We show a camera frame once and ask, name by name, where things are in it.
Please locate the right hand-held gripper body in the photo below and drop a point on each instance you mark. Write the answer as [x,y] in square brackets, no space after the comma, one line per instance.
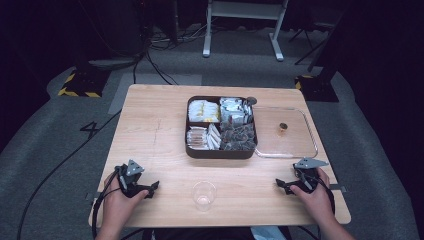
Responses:
[308,178]

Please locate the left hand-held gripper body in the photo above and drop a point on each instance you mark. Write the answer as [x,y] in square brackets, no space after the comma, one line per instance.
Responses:
[131,185]

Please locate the person's right hand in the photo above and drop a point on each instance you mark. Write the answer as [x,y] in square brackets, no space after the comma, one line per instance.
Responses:
[316,203]

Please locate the person's left hand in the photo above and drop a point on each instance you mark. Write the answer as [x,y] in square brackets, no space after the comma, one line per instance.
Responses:
[116,210]

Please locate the grey metal table clip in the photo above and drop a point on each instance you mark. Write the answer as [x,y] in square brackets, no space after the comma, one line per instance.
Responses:
[338,188]

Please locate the clear lid with brown knob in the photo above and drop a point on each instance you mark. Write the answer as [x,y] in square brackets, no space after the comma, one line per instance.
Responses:
[286,143]

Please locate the light blue cloth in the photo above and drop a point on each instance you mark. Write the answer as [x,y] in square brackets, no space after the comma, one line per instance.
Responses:
[265,234]

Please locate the clear plastic cup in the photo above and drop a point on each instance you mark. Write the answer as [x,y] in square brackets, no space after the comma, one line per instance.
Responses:
[204,196]

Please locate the pile of clear stick packets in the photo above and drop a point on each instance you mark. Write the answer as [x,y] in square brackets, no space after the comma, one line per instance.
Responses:
[196,138]

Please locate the pile of dark grey packets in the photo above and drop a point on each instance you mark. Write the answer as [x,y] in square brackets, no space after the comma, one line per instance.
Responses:
[238,136]

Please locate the brown compartment box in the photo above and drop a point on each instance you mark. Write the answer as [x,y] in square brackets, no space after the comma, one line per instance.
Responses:
[216,154]

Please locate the row of white sachets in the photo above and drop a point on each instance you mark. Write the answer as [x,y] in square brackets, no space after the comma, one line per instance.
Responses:
[214,136]

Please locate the pile of silver blue packets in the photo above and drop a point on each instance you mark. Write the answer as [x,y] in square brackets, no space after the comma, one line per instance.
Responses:
[233,110]

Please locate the round dark grey capsule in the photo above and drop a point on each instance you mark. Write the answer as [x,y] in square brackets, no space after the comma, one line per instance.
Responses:
[251,100]

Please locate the pile of white yellow packets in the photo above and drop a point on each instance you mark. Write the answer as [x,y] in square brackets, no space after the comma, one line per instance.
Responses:
[203,111]

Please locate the grey floor mat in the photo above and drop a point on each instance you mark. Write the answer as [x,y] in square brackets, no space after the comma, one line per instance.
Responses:
[146,79]

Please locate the black yellow striped stand base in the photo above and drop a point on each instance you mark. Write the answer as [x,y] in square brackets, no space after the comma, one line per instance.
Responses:
[83,83]

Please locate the black tripod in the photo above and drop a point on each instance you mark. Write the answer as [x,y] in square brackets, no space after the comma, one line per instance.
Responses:
[311,43]

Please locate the white metal desk frame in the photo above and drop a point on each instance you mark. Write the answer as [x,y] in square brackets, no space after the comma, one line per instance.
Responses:
[245,11]

